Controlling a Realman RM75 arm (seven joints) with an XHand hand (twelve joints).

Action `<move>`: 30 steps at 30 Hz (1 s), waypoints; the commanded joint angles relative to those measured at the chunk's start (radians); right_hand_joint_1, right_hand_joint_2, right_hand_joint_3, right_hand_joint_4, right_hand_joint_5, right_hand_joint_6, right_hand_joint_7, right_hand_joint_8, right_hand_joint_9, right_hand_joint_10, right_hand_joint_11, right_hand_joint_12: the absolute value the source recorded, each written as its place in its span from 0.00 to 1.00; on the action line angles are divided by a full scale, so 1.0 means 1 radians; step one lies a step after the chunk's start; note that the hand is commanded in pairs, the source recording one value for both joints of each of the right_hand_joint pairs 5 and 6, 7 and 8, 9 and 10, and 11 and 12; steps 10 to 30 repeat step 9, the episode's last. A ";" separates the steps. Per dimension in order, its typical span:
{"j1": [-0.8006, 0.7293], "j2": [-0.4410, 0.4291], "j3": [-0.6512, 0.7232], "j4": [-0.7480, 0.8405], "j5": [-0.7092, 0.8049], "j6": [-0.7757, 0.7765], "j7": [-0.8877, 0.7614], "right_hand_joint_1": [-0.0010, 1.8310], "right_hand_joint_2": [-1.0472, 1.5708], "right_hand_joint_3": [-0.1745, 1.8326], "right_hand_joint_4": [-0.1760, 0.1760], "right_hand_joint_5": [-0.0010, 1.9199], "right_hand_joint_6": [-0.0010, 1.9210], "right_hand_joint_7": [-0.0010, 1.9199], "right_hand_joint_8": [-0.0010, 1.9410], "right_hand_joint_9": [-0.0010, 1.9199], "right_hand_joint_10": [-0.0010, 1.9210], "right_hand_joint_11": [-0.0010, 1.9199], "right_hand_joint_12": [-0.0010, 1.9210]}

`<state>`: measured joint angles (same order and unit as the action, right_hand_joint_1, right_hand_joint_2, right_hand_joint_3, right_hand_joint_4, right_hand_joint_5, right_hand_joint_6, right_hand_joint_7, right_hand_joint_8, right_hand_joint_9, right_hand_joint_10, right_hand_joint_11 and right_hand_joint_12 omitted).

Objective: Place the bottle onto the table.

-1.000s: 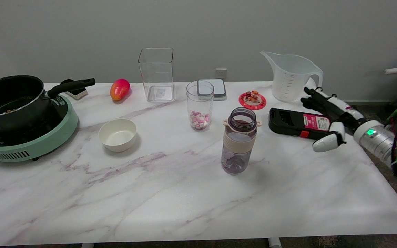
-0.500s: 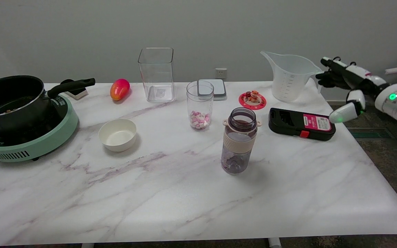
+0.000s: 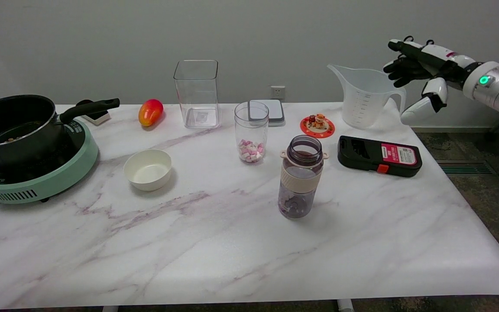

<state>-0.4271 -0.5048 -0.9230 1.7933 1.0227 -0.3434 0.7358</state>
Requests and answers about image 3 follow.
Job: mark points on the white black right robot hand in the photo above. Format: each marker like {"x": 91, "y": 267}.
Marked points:
{"x": 435, "y": 60}

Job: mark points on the purple bottle with beige sleeve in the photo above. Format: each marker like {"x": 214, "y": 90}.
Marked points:
{"x": 301, "y": 177}

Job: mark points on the clear plastic measuring jug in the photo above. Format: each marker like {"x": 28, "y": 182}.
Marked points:
{"x": 368, "y": 97}

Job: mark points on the black case with red label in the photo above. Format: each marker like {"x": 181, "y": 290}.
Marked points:
{"x": 379, "y": 155}

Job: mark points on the floor vent grille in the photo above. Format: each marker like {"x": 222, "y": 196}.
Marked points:
{"x": 464, "y": 167}

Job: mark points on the red coaster with figurine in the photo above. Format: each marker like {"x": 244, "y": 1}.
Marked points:
{"x": 317, "y": 125}

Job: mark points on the small grey white scale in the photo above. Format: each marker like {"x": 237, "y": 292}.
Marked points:
{"x": 275, "y": 112}

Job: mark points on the clear round cup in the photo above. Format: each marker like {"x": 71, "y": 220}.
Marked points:
{"x": 251, "y": 130}

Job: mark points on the pink white marshmallows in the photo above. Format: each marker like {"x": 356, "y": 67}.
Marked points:
{"x": 251, "y": 151}

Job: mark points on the clear square container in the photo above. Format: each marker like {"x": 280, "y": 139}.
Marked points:
{"x": 197, "y": 95}

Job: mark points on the red yellow mango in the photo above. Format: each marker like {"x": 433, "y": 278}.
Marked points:
{"x": 150, "y": 112}

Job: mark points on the white bowl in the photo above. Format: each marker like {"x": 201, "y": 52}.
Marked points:
{"x": 147, "y": 171}

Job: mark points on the small black white gadget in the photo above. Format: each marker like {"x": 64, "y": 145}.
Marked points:
{"x": 97, "y": 117}

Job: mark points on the green induction cooker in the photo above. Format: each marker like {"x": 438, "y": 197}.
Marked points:
{"x": 59, "y": 173}

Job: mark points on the white wall socket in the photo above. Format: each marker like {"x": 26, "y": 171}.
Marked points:
{"x": 277, "y": 92}

